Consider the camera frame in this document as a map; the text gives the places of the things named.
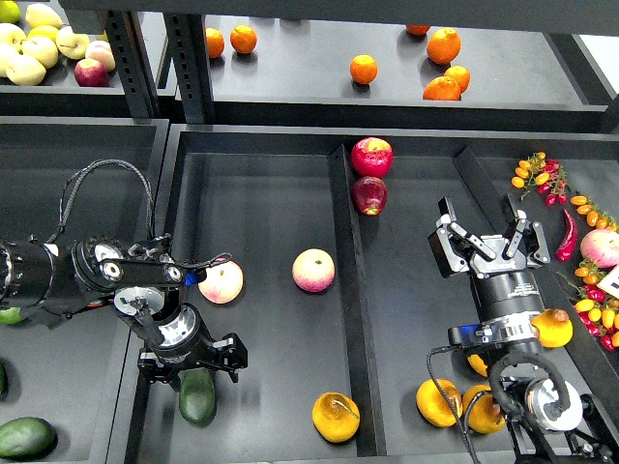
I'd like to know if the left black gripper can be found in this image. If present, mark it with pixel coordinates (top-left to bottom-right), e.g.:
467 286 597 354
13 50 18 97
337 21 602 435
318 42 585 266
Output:
137 333 248 391

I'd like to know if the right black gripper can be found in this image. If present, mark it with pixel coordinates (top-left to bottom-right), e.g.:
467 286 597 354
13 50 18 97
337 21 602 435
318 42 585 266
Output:
427 194 550 279

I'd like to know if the dark green avocado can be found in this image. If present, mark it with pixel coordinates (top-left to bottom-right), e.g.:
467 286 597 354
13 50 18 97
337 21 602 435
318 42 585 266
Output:
178 367 216 426

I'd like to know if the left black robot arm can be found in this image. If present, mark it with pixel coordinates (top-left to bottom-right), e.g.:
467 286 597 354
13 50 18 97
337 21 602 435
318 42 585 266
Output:
1 159 248 390

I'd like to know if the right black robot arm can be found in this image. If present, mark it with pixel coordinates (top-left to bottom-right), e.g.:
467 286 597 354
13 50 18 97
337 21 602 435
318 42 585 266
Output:
428 197 618 463

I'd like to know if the yellow pear behind group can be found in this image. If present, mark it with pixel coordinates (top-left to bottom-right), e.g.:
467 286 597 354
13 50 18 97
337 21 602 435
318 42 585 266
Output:
467 354 488 377

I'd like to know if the yellow pear bottom left of group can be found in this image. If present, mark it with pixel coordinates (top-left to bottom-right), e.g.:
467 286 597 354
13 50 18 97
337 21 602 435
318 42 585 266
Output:
416 379 463 428

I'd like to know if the yellow pear bottom right of group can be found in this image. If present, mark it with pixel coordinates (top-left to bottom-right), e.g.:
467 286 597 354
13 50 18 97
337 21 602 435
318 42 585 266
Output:
462 385 505 434

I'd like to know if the light green avocado left edge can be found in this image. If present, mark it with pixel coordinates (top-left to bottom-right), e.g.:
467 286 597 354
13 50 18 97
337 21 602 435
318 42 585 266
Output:
0 306 24 325

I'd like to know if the green avocado bottom left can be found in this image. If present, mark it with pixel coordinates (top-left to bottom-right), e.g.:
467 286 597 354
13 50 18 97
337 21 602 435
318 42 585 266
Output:
1 417 57 460

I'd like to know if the dark avocado left edge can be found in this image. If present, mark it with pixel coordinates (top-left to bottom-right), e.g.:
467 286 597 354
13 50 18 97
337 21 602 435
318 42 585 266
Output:
0 361 8 396

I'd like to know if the red chili pepper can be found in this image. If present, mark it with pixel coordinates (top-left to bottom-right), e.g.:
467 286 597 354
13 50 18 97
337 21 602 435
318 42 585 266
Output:
555 209 578 262

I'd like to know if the pink apple left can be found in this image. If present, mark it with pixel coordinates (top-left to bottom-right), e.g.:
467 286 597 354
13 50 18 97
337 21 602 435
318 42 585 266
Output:
198 261 244 305

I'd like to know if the pink apple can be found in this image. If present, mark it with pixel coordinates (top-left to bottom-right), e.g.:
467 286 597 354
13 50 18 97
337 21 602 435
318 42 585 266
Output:
198 261 244 305
292 248 336 293

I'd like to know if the upper cherry tomato bunch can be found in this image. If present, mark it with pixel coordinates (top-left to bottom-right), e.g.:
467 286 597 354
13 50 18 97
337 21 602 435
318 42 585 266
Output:
511 152 569 207

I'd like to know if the cherry tomato bunch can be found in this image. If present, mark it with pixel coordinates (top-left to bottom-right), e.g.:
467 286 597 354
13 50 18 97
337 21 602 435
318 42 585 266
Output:
511 152 569 207
558 258 618 353

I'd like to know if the orange cherry tomato sprig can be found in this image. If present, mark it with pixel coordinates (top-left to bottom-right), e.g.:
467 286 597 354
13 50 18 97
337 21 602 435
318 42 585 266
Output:
570 194 618 232

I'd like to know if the pink peach right edge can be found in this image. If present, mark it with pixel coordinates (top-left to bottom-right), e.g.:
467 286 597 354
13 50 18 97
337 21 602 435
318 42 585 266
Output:
580 229 618 269

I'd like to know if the white label card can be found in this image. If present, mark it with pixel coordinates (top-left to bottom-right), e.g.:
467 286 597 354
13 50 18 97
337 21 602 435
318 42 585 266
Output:
597 265 619 299

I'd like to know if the lower cherry tomato bunch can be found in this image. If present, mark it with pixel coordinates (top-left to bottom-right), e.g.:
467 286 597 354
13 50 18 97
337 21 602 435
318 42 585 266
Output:
558 258 618 353

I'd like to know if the dark red apple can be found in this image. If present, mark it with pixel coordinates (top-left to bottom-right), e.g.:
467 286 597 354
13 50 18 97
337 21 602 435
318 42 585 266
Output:
352 176 388 217

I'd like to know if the bright red apple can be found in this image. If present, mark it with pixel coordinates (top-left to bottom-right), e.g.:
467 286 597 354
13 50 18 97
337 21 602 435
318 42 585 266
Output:
351 137 394 178

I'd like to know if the pink apple centre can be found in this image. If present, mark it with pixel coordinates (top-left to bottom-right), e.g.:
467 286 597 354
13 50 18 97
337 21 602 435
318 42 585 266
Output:
292 248 336 293

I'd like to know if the orange front on shelf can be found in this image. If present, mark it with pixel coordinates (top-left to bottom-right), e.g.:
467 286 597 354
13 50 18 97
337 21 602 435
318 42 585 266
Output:
423 76 461 101

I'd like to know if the black middle divided tray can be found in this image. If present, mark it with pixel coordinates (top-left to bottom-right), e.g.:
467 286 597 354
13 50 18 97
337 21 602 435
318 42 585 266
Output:
121 125 618 463

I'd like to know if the orange right on shelf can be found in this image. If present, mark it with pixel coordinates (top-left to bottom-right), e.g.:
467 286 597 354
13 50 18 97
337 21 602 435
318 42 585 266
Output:
444 66 471 94

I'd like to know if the large orange on shelf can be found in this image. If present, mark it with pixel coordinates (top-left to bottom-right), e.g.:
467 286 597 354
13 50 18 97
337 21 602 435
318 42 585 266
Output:
427 27 461 65

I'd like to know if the orange centre of shelf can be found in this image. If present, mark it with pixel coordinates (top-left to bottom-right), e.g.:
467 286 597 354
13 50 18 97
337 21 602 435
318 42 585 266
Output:
349 54 378 85

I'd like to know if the orange at shelf back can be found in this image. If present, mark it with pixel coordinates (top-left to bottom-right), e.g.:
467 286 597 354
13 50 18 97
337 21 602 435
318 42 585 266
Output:
405 24 431 37

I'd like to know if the red apple on shelf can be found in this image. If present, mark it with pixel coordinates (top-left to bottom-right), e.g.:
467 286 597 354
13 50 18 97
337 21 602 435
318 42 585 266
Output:
74 58 109 87

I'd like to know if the orange far left shelf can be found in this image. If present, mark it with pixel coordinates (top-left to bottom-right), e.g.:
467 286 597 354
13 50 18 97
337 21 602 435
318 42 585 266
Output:
205 28 225 59

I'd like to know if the pink peach on shelf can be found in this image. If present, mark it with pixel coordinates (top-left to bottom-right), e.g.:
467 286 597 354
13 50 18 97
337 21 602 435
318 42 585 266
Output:
85 40 116 73

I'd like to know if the black shelf post left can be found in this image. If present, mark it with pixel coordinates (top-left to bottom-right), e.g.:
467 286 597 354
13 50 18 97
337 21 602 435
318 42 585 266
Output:
105 11 160 119

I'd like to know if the black shelf post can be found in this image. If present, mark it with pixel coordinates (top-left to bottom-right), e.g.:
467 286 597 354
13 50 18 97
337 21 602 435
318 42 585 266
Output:
105 11 160 119
163 13 216 125

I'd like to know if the black shelf post right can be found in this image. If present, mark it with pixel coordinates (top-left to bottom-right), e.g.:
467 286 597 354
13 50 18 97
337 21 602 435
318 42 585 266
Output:
163 13 216 125

